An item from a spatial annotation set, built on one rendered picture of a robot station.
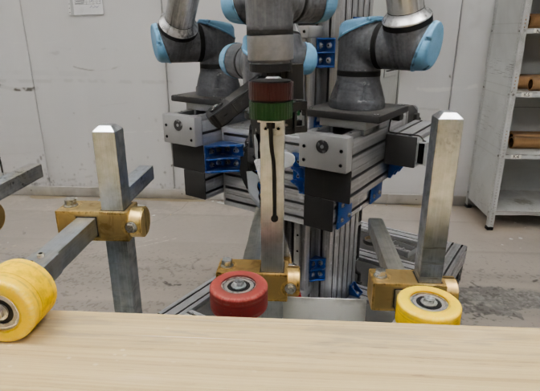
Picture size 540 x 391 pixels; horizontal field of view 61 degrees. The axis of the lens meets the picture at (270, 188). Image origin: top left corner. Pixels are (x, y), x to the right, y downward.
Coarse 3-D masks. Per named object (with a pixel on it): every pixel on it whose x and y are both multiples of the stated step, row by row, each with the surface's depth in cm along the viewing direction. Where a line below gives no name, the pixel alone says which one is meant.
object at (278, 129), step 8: (256, 80) 60; (264, 80) 60; (272, 80) 60; (280, 80) 60; (288, 80) 60; (264, 120) 60; (272, 120) 60; (280, 120) 60; (264, 128) 65; (272, 128) 65; (280, 128) 65; (272, 136) 63; (272, 144) 63; (272, 152) 64; (272, 160) 65; (272, 168) 66; (272, 176) 67; (272, 184) 68; (272, 192) 68; (272, 200) 69; (272, 208) 69; (272, 216) 70
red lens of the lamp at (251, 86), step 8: (248, 88) 60; (256, 88) 59; (264, 88) 58; (272, 88) 58; (280, 88) 58; (288, 88) 59; (248, 96) 61; (256, 96) 59; (264, 96) 58; (272, 96) 58; (280, 96) 59; (288, 96) 59
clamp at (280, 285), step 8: (240, 264) 76; (248, 264) 76; (256, 264) 76; (216, 272) 73; (224, 272) 73; (256, 272) 73; (264, 272) 73; (272, 272) 73; (280, 272) 73; (288, 272) 74; (296, 272) 74; (272, 280) 73; (280, 280) 73; (288, 280) 73; (296, 280) 73; (272, 288) 73; (280, 288) 73; (288, 288) 72; (296, 288) 73; (272, 296) 74; (280, 296) 74
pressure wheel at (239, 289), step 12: (228, 276) 65; (240, 276) 65; (252, 276) 65; (216, 288) 62; (228, 288) 62; (240, 288) 62; (252, 288) 62; (264, 288) 62; (216, 300) 60; (228, 300) 59; (240, 300) 59; (252, 300) 60; (264, 300) 62; (216, 312) 61; (228, 312) 60; (240, 312) 60; (252, 312) 60
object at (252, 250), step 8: (256, 208) 102; (256, 216) 98; (256, 224) 94; (256, 232) 90; (248, 240) 87; (256, 240) 87; (248, 248) 83; (256, 248) 83; (248, 256) 80; (256, 256) 80
